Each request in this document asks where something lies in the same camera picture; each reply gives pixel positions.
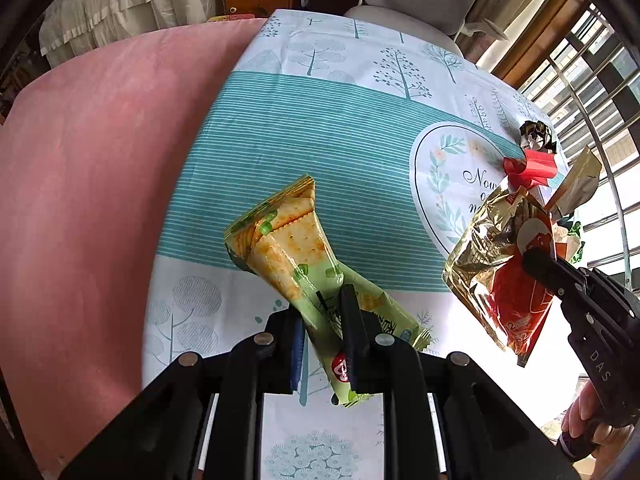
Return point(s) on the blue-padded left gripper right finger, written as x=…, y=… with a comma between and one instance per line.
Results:
x=443, y=417

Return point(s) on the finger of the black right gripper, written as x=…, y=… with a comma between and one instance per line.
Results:
x=555, y=273

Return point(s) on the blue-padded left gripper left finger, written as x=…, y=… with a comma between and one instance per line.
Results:
x=195, y=404

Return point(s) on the red gold snack bag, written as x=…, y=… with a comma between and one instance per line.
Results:
x=485, y=269

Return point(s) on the black silver wrapper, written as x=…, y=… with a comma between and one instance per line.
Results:
x=537, y=137

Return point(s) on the green cracker wrapper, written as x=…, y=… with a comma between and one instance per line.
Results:
x=282, y=241

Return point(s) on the right hand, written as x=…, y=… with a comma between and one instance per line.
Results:
x=583, y=425

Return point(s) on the window security grille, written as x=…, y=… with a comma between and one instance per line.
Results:
x=589, y=87

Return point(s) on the tree-patterned tablecloth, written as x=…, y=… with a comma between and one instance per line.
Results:
x=404, y=141

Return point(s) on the pink bed sheet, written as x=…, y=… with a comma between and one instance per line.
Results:
x=90, y=155

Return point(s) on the white ruffled cover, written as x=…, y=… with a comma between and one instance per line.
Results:
x=73, y=27

